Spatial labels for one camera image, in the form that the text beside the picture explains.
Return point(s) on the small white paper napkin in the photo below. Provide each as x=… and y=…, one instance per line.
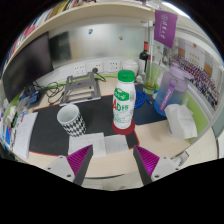
x=116, y=144

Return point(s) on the glass vase with green stems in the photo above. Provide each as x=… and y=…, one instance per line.
x=150, y=86

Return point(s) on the large white paper napkin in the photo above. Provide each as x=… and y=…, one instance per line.
x=87, y=144

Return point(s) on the small blue box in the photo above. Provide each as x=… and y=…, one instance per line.
x=32, y=98

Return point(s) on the flat round red coaster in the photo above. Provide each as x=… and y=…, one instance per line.
x=130, y=130

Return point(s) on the grey metal laptop stand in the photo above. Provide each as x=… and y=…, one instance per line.
x=81, y=91

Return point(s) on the framed group photo poster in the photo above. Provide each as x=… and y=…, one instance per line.
x=200, y=73

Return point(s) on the purple hanging pennant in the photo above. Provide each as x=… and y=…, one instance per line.
x=165, y=28

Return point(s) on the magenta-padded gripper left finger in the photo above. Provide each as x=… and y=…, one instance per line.
x=77, y=159

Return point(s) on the black white checkered mug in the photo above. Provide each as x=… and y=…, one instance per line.
x=75, y=125

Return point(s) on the white printed paper sheet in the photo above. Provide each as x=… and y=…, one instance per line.
x=25, y=135

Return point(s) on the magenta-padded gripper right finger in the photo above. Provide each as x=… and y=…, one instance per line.
x=148, y=160

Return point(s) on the black computer monitor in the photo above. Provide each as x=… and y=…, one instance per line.
x=28, y=66

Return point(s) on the black red-edged desk mat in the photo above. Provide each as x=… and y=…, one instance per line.
x=96, y=113

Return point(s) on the white green-capped drink bottle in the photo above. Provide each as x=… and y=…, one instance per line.
x=124, y=100

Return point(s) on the dark wine bottle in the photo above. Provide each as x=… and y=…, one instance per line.
x=144, y=58

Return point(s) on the white round jar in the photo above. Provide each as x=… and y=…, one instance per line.
x=130, y=66

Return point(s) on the white wall socket row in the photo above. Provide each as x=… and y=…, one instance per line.
x=98, y=66

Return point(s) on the purple translucent water jug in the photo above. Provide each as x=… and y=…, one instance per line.
x=176, y=88

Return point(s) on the dark blue mouse pad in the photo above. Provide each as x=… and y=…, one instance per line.
x=146, y=115

